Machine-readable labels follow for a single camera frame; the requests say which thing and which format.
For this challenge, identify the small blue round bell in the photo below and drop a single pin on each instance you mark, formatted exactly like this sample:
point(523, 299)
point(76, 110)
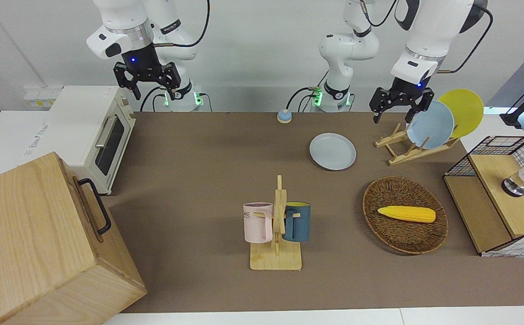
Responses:
point(284, 117)

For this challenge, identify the dark blue mug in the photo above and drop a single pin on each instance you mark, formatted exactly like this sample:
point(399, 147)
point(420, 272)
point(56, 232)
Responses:
point(300, 225)

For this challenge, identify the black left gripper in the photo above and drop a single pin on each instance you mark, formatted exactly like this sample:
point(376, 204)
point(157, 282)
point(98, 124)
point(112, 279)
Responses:
point(401, 95)

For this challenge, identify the brown wicker basket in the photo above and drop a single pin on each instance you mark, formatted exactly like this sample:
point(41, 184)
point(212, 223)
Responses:
point(401, 237)

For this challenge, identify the wooden plate rack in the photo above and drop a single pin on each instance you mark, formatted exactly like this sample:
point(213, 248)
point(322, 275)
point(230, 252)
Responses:
point(406, 155)

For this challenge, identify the white toaster oven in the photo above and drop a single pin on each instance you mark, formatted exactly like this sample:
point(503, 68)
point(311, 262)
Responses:
point(85, 108)

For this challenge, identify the wooden mug stand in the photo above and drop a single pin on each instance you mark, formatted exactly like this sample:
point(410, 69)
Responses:
point(276, 261)

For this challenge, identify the pink mug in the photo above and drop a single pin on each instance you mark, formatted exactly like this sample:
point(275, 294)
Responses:
point(256, 223)

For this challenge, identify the yellow corn cob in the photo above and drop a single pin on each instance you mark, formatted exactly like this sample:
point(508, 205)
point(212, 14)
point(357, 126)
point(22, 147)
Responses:
point(407, 214)

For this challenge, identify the yellow plate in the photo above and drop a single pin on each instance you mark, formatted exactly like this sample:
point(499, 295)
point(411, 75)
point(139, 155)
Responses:
point(467, 106)

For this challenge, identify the white wall power outlet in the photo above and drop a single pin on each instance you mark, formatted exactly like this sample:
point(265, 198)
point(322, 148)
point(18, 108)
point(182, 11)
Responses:
point(40, 97)

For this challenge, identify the gray plate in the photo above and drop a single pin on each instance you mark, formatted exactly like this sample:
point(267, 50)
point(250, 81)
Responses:
point(332, 151)

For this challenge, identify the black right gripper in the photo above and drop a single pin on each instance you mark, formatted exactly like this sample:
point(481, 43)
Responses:
point(143, 63)

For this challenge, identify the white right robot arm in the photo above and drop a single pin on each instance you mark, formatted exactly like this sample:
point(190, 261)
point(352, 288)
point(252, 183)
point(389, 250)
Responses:
point(122, 18)

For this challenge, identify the light blue plate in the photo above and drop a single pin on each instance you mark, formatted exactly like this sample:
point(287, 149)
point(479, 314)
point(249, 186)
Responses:
point(431, 126)

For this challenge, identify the brown table mat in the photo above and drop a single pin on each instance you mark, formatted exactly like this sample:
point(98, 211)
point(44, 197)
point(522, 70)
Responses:
point(198, 180)

